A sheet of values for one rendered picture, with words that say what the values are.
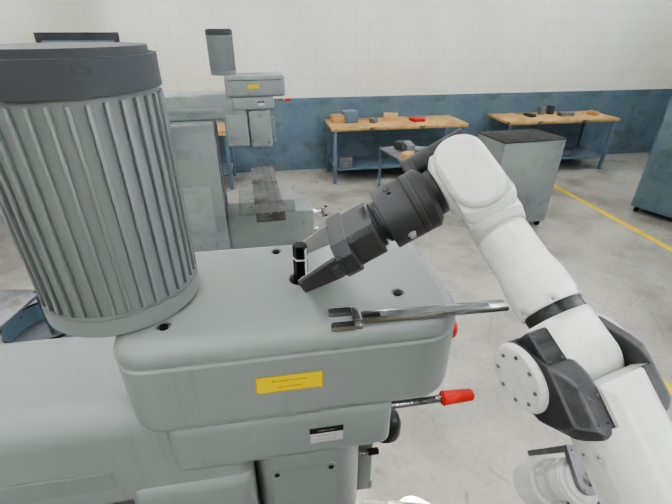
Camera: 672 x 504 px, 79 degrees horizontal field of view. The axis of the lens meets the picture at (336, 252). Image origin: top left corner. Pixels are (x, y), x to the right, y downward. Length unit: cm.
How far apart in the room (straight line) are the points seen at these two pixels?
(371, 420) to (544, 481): 26
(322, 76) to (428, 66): 178
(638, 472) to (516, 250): 23
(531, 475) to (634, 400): 31
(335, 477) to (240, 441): 22
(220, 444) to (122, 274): 30
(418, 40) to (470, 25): 88
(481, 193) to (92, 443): 62
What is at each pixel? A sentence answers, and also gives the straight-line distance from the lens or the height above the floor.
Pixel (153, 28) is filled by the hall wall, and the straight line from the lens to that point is 719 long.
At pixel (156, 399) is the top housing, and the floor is 181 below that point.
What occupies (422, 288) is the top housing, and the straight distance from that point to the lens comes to 61.
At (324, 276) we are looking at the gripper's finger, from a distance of 54.
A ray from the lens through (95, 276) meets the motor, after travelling 54.
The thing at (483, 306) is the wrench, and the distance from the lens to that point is 59.
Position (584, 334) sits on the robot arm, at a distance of 49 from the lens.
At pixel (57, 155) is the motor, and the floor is 212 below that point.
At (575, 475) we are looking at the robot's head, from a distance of 71.
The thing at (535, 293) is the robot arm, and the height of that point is 198.
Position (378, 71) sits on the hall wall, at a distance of 729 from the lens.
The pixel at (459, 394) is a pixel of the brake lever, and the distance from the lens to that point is 72.
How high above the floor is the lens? 223
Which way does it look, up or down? 29 degrees down
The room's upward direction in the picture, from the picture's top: straight up
